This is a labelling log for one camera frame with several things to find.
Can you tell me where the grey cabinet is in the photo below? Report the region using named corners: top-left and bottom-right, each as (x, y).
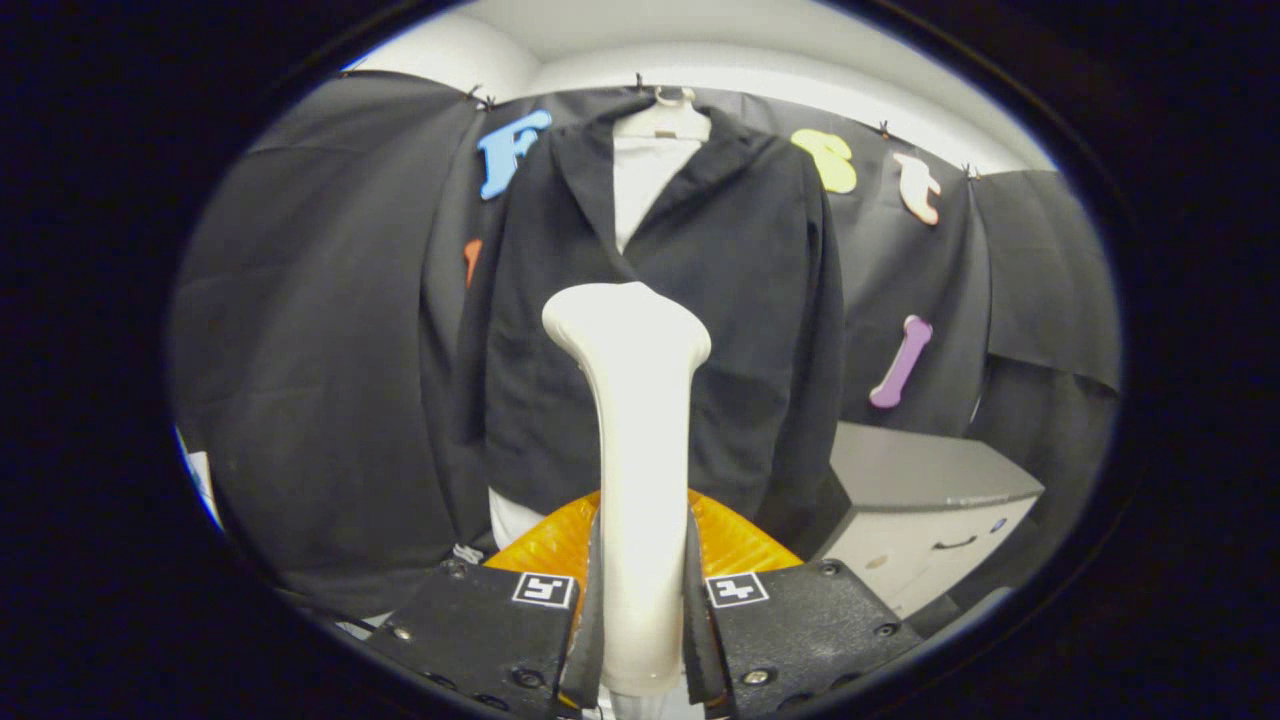
top-left (810, 421), bottom-right (1046, 619)

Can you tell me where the black backdrop cloth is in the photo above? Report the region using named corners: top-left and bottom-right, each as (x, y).
top-left (170, 70), bottom-right (1121, 621)

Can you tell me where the white clothes hanger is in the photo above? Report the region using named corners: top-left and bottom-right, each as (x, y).
top-left (613, 87), bottom-right (713, 143)

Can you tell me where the white garment steamer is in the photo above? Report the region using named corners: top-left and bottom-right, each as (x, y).
top-left (541, 282), bottom-right (713, 698)

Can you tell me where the white shirt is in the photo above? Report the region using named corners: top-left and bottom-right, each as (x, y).
top-left (488, 135), bottom-right (703, 551)

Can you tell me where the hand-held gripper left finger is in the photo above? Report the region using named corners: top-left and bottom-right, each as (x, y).
top-left (365, 490), bottom-right (606, 717)

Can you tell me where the black suit jacket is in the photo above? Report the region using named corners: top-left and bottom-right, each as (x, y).
top-left (484, 95), bottom-right (846, 546)

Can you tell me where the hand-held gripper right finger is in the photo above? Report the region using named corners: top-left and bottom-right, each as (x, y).
top-left (683, 490), bottom-right (921, 716)

